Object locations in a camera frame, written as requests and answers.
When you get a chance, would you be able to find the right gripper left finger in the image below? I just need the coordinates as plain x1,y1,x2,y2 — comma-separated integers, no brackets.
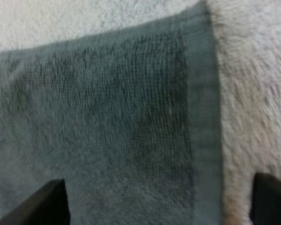
0,178,71,225

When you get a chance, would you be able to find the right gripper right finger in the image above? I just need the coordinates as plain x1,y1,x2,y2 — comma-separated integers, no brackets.
249,172,281,225

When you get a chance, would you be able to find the grey-green towel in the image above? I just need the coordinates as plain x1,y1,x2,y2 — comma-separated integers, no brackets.
0,0,226,225

